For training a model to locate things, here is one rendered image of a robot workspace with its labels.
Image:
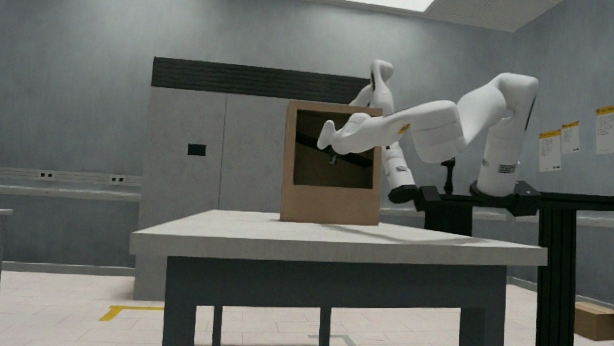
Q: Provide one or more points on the tan open-front wooden cabinet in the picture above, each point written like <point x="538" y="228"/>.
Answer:
<point x="315" y="191"/>

